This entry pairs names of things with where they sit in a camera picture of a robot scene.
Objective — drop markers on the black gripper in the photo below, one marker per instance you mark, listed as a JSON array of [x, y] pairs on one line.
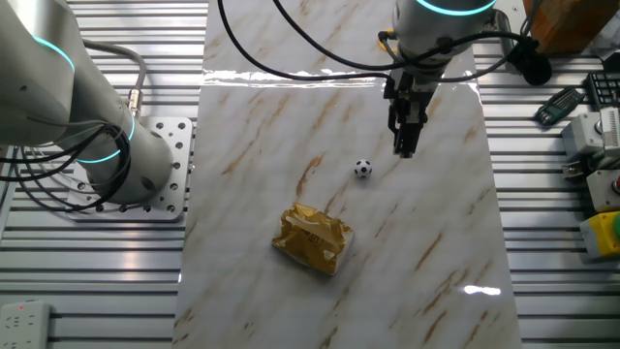
[[416, 97]]

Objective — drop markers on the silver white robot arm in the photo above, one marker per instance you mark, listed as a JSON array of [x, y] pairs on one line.
[[48, 97]]

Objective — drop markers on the black white mini soccer ball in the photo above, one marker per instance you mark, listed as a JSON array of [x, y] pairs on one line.
[[362, 168]]

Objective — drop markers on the marble pattern table sheet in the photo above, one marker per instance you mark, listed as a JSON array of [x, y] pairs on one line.
[[290, 145]]

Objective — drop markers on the gold foil snack packet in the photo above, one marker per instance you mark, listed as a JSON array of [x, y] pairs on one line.
[[312, 237]]

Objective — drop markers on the small silver metal device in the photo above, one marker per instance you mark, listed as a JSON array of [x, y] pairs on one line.
[[574, 169]]

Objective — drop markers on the grey control box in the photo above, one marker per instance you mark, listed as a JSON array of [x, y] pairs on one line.
[[581, 133]]

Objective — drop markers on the black keyboard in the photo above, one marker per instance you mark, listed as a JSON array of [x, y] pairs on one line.
[[605, 89]]

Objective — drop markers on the grey box with red button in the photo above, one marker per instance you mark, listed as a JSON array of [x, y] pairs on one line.
[[603, 191]]

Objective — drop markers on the yellow emergency stop box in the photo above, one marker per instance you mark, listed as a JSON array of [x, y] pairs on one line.
[[605, 237]]

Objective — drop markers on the white power strip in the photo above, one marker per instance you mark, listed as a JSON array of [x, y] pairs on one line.
[[24, 325]]

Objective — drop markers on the silver ribbed camera device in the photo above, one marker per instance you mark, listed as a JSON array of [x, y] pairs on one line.
[[611, 131]]

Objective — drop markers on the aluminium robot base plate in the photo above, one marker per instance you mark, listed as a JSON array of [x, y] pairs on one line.
[[179, 145]]

